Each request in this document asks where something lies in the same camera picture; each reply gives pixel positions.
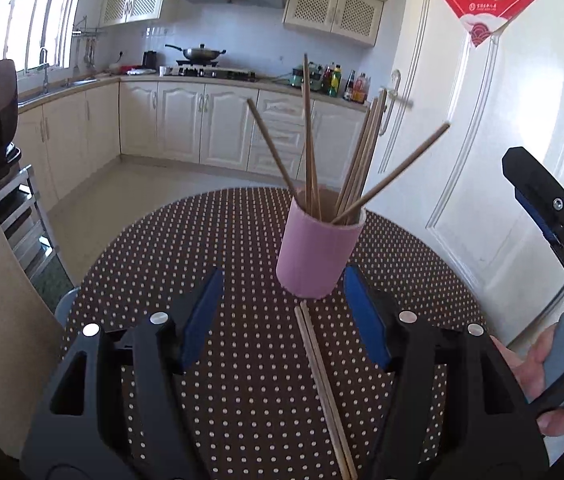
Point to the gas stove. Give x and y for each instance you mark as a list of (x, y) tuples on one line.
[(217, 73)]

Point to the person's right hand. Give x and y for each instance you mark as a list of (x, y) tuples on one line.
[(531, 365)]

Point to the narrow white lattice cabinet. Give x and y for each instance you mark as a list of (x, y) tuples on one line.
[(132, 2)]

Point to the brown polka dot tablecloth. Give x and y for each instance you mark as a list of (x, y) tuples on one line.
[(162, 260)]

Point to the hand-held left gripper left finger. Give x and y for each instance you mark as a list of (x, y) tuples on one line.
[(204, 315)]

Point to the metal shelf rack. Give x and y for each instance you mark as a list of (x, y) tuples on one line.
[(22, 220)]

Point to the green bottle yellow cap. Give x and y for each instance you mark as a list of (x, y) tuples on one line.
[(337, 82)]

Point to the wok with lid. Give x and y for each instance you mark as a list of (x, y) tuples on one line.
[(202, 53)]

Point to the single wooden chopstick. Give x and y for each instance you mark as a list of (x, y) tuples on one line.
[(315, 180), (350, 170), (362, 150), (391, 172), (320, 385), (307, 125), (273, 147), (367, 150), (356, 160), (328, 385)]

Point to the steel sink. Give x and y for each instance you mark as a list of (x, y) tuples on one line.
[(81, 80)]

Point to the metal faucet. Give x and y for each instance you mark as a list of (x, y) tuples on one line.
[(44, 70)]

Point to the wide white lattice cabinet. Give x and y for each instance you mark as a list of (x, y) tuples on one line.
[(332, 12)]

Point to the white cabinet drawer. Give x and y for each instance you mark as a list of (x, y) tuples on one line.
[(289, 132), (262, 162), (282, 105)]

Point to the red tray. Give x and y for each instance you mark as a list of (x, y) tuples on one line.
[(130, 69)]

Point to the pink cup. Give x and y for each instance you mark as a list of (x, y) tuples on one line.
[(312, 255)]

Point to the kitchen window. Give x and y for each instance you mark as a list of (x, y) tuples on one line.
[(47, 10)]

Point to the dark red bottle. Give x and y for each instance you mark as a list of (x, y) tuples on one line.
[(328, 80)]

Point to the blue stool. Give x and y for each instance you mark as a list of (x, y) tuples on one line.
[(64, 307)]

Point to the white door frame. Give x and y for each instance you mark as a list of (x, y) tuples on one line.
[(2, 310)]

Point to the orange sauce bottle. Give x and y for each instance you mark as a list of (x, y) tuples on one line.
[(360, 90)]

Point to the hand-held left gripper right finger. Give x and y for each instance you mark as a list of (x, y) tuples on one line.
[(366, 317)]

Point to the green electric cooker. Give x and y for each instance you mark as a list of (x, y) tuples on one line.
[(314, 80)]

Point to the dark sauce bottle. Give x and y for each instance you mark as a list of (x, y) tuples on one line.
[(349, 87)]

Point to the black kettle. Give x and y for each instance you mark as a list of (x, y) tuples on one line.
[(149, 60)]

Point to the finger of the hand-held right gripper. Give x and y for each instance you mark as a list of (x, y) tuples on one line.
[(536, 180), (544, 220)]

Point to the white lower kitchen cabinets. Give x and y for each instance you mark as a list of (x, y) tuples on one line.
[(182, 120)]

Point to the wall utensil rack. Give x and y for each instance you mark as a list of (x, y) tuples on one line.
[(89, 40)]

